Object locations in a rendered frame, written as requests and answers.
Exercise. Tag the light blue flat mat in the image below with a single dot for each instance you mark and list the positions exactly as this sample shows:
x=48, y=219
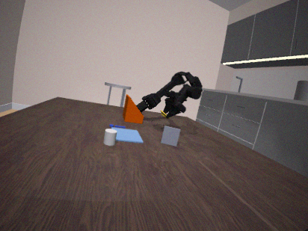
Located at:
x=128, y=135

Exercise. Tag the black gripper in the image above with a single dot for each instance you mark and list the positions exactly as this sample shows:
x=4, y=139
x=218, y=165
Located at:
x=174, y=108

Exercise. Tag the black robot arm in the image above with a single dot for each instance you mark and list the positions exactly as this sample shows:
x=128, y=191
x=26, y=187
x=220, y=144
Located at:
x=193, y=91

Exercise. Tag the white cylinder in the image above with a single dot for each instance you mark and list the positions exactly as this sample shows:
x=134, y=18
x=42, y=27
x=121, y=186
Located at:
x=110, y=137

